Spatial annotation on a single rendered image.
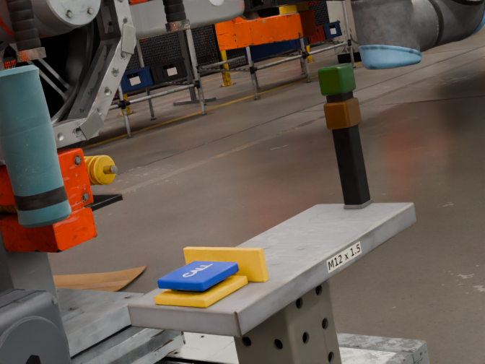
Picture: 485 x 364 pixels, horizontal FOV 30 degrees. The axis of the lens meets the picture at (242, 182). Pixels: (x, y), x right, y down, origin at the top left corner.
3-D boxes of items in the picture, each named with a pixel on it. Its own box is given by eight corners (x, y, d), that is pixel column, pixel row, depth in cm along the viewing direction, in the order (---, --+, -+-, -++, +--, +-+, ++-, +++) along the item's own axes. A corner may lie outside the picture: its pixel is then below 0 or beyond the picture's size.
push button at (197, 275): (197, 276, 111) (193, 259, 111) (242, 279, 107) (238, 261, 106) (159, 297, 106) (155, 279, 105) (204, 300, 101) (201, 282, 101)
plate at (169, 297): (198, 281, 112) (196, 273, 112) (248, 283, 107) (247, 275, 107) (154, 304, 106) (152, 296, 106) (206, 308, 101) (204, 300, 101)
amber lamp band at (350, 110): (340, 125, 135) (335, 98, 134) (363, 123, 132) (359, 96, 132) (325, 131, 132) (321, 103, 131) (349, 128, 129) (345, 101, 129)
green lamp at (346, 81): (334, 92, 134) (330, 65, 133) (358, 89, 131) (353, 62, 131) (320, 97, 131) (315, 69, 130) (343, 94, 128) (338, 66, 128)
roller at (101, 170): (32, 184, 196) (26, 158, 195) (128, 180, 177) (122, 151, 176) (11, 191, 191) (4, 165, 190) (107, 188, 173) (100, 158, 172)
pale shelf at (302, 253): (320, 222, 141) (316, 203, 141) (418, 222, 131) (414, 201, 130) (130, 327, 109) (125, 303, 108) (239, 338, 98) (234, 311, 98)
